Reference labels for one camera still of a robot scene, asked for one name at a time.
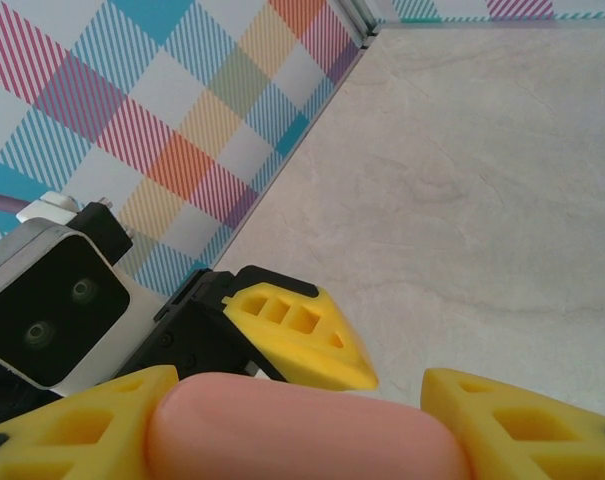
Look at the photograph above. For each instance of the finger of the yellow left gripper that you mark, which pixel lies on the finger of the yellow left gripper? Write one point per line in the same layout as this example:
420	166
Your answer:
302	350

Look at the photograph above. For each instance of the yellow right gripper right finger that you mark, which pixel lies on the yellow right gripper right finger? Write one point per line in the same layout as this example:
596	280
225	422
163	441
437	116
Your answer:
482	415

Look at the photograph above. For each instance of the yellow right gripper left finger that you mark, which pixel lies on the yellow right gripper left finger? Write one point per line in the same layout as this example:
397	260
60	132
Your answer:
117	460

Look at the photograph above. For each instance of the pink earbud charging case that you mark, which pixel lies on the pink earbud charging case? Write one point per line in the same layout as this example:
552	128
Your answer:
307	435

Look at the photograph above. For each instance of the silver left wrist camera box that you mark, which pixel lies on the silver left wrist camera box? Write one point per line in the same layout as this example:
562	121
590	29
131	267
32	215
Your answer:
47	310

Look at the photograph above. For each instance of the aluminium frame post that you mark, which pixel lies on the aluminium frame post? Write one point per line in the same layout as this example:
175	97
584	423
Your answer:
362	20

